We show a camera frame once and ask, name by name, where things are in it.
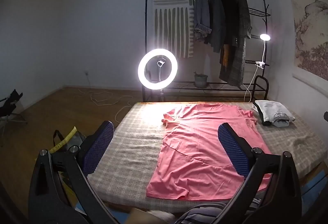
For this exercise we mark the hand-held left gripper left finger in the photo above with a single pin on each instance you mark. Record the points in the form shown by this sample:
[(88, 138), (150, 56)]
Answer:
[(100, 147)]

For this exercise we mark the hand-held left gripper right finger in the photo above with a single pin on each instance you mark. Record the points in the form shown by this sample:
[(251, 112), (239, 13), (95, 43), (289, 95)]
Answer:
[(234, 149)]

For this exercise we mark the pink t-shirt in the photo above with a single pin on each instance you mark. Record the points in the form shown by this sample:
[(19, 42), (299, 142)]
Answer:
[(194, 147)]

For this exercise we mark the black metal clothes rack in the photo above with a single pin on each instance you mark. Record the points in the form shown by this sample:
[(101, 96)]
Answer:
[(146, 8)]

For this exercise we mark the plaid covered table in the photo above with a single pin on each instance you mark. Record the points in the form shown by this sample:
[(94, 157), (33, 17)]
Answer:
[(138, 142)]

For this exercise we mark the folded blue grey garment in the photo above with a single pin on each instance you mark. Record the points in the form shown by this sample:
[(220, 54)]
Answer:
[(281, 122)]

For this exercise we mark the folded white grey garment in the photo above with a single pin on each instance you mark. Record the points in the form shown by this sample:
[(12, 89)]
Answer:
[(271, 108)]

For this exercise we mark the dark striped cloth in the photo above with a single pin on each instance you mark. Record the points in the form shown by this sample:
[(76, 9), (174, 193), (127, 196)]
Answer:
[(205, 213)]

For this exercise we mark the potted plant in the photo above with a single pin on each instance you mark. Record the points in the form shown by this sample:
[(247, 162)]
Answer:
[(201, 81)]

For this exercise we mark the orange garment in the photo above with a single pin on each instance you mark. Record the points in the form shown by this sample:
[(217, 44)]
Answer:
[(225, 56)]

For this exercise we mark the black folding chair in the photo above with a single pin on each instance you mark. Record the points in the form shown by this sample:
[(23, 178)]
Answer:
[(11, 103)]

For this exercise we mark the phone clamp on gooseneck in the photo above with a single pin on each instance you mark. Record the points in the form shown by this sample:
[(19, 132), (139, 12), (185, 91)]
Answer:
[(161, 62)]

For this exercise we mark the white clip lamp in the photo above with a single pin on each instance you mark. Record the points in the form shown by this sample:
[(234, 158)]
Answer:
[(265, 37)]

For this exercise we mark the dark grey jacket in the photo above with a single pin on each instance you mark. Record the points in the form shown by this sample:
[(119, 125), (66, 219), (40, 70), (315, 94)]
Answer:
[(216, 16)]

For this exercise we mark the black coat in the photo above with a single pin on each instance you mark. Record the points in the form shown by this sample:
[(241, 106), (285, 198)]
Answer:
[(229, 8)]

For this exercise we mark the denim jacket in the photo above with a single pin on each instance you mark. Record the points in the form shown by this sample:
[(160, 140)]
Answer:
[(201, 8)]

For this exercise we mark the black bed frame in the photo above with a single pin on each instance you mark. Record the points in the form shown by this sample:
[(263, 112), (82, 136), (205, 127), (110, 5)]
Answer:
[(266, 85)]

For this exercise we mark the landscape wall painting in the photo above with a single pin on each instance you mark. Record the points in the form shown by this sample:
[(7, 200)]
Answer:
[(315, 34)]

